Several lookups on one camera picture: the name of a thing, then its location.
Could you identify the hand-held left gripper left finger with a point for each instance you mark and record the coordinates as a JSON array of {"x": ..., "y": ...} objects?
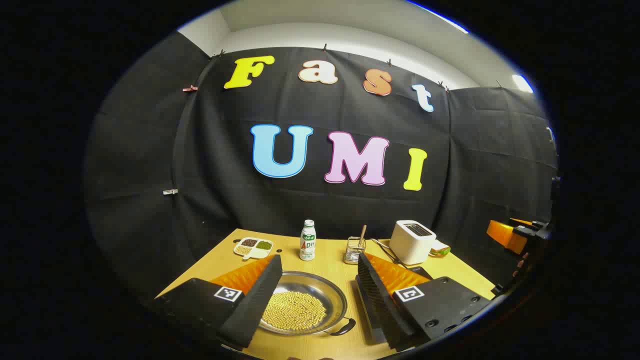
[{"x": 257, "y": 300}]

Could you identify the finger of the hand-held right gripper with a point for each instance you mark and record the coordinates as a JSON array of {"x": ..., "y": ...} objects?
[{"x": 505, "y": 235}]

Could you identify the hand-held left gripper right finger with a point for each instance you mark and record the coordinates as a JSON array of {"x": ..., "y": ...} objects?
[{"x": 375, "y": 300}]

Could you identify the pile of soybeans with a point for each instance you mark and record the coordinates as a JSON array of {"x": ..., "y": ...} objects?
[{"x": 295, "y": 310}]

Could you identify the white divided bean dish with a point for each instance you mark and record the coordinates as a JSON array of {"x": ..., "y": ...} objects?
[{"x": 252, "y": 247}]

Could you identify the white toaster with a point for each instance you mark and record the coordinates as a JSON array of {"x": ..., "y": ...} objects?
[{"x": 410, "y": 245}]

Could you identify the sandwich with lettuce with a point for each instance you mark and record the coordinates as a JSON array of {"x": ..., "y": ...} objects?
[{"x": 441, "y": 249}]

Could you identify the white drink bottle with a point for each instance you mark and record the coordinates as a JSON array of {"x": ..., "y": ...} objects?
[{"x": 307, "y": 245}]

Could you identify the black backdrop cloth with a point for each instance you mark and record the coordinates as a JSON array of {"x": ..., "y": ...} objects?
[{"x": 225, "y": 200}]

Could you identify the silver cloth clip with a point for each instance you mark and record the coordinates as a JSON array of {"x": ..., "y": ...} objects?
[{"x": 170, "y": 191}]

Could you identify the ceiling light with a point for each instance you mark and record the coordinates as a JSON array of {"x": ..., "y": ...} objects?
[{"x": 522, "y": 83}]

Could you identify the pink cloth clip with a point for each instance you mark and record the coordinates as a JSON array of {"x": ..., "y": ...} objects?
[{"x": 190, "y": 88}]

